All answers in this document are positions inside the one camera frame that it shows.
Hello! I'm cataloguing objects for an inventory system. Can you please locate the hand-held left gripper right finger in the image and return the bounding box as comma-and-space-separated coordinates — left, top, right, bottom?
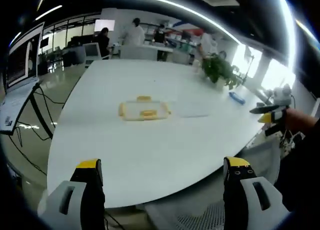
222, 156, 291, 230

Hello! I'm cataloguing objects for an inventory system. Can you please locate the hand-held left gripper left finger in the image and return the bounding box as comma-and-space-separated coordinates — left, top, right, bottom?
37, 158, 106, 230

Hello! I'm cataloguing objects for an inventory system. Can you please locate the clear box with yellow buckles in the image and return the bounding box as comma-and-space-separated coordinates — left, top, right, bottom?
118, 95, 173, 122

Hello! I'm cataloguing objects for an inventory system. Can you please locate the grey plush toy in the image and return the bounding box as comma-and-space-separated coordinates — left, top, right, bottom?
273, 83, 293, 105

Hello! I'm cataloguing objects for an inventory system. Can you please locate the flat blue object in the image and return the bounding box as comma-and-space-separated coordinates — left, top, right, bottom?
228, 91, 246, 105

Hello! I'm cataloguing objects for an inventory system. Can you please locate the grey mesh chair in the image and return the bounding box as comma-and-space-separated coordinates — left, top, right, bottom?
143, 139, 282, 230

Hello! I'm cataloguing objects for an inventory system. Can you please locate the person's dark clothing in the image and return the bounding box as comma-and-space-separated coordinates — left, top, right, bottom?
276, 132, 320, 213

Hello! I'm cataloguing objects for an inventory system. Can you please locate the potted green plant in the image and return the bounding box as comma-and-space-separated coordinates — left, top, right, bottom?
200, 52, 244, 91

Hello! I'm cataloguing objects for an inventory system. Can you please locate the black tripod stand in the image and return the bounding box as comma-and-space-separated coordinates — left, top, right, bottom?
14, 82, 55, 141

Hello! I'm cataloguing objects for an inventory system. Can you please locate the long ceiling light strip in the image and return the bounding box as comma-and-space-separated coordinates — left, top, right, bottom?
102, 0, 251, 45

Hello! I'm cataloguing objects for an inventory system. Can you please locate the open laptop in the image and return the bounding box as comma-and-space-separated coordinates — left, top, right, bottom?
0, 21, 45, 136

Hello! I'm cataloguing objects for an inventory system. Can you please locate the white office chair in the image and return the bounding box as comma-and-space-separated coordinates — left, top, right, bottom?
83, 42, 103, 67

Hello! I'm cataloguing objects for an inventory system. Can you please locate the white wall screen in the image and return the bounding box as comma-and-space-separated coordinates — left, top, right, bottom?
94, 19, 116, 33

